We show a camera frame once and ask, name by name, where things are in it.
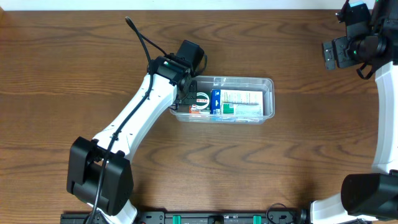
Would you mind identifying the green Zam-Buk box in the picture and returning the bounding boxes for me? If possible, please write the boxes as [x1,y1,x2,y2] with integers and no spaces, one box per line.
[196,92,211,111]

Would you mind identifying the red white medicine box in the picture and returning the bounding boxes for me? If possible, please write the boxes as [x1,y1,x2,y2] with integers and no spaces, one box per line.
[189,105,211,115]

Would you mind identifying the blue fever patch box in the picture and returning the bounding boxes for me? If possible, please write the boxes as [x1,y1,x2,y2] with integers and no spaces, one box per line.
[211,89,264,123]

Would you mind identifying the white green medicine box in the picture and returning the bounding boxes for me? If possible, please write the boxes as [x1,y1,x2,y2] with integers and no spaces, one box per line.
[221,103,263,116]

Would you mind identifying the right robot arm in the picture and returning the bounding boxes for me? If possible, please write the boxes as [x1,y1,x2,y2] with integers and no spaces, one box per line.
[305,0,397,223]

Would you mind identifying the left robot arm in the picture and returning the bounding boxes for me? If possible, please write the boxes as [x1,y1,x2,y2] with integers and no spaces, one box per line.
[67,40,207,223]

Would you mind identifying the clear plastic container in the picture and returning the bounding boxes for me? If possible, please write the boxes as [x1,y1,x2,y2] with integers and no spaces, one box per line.
[170,76,275,124]

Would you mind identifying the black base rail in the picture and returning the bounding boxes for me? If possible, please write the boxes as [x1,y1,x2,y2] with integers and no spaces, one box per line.
[60,210,373,224]

